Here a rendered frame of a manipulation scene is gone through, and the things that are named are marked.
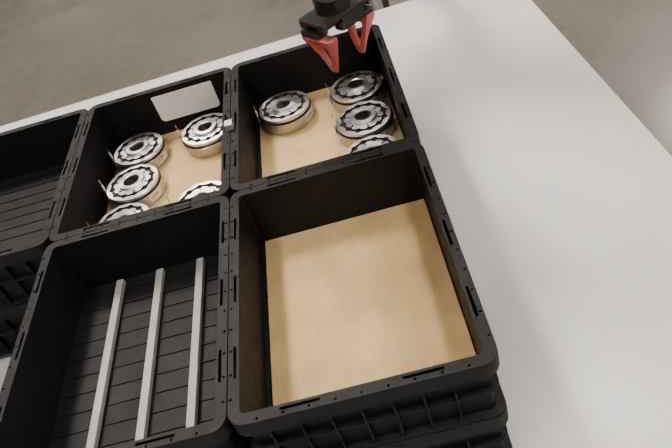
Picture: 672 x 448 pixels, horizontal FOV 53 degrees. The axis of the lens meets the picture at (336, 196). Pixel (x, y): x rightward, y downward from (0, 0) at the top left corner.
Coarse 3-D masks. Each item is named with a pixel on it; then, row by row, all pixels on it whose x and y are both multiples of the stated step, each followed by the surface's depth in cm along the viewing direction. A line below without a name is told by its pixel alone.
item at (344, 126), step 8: (360, 104) 123; (368, 104) 123; (376, 104) 122; (384, 104) 121; (344, 112) 123; (352, 112) 122; (376, 112) 120; (384, 112) 120; (344, 120) 121; (376, 120) 118; (384, 120) 118; (344, 128) 119; (352, 128) 118; (360, 128) 118; (368, 128) 118; (376, 128) 116; (352, 136) 117; (360, 136) 117
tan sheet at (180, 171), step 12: (180, 132) 138; (168, 144) 136; (180, 144) 135; (168, 156) 133; (180, 156) 132; (192, 156) 130; (216, 156) 128; (168, 168) 129; (180, 168) 128; (192, 168) 127; (204, 168) 126; (216, 168) 125; (168, 180) 127; (180, 180) 126; (192, 180) 125; (204, 180) 124; (216, 180) 123; (168, 192) 124; (180, 192) 123; (108, 204) 126; (156, 204) 122
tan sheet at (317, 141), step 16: (384, 80) 133; (320, 96) 135; (320, 112) 130; (336, 112) 129; (304, 128) 128; (320, 128) 126; (400, 128) 120; (272, 144) 127; (288, 144) 125; (304, 144) 124; (320, 144) 123; (336, 144) 121; (272, 160) 123; (288, 160) 122; (304, 160) 120; (320, 160) 119
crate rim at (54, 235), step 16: (192, 80) 132; (224, 80) 129; (128, 96) 134; (144, 96) 133; (224, 96) 124; (224, 112) 120; (224, 128) 116; (80, 144) 125; (224, 144) 112; (80, 160) 121; (224, 160) 110; (224, 176) 106; (64, 192) 114; (224, 192) 103; (64, 208) 110; (160, 208) 104; (96, 224) 105; (112, 224) 104
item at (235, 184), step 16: (288, 48) 132; (304, 48) 131; (384, 48) 122; (240, 64) 132; (384, 64) 118; (400, 96) 110; (416, 128) 102; (384, 144) 101; (400, 144) 100; (336, 160) 101; (272, 176) 102; (288, 176) 102
